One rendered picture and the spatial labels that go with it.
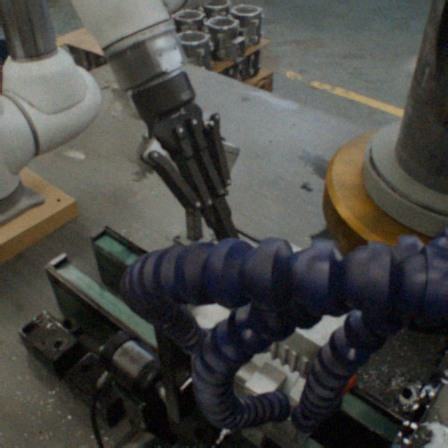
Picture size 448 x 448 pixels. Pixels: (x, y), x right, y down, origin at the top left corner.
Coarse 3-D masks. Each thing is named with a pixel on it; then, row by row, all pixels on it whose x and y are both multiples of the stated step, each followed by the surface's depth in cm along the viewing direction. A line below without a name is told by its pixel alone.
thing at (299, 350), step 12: (324, 324) 53; (336, 324) 53; (300, 336) 49; (312, 336) 52; (276, 348) 53; (288, 348) 52; (300, 348) 50; (312, 348) 49; (288, 360) 53; (300, 360) 52; (312, 360) 50; (300, 372) 52
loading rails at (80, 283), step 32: (64, 256) 87; (96, 256) 94; (128, 256) 89; (64, 288) 84; (96, 288) 83; (64, 320) 89; (96, 320) 82; (128, 320) 78; (192, 416) 77; (352, 416) 66; (384, 416) 66
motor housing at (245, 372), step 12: (192, 312) 60; (204, 312) 60; (216, 312) 59; (228, 312) 58; (192, 360) 59; (252, 360) 56; (264, 360) 55; (276, 360) 54; (240, 372) 55; (252, 372) 55; (288, 372) 54; (240, 384) 56; (288, 384) 53; (288, 396) 53; (288, 420) 53; (264, 432) 57; (276, 432) 54; (288, 432) 53; (300, 432) 60; (288, 444) 54
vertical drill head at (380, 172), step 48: (432, 0) 28; (432, 48) 28; (432, 96) 29; (384, 144) 36; (432, 144) 30; (336, 192) 35; (384, 192) 33; (432, 192) 31; (336, 240) 35; (384, 240) 31; (432, 240) 31
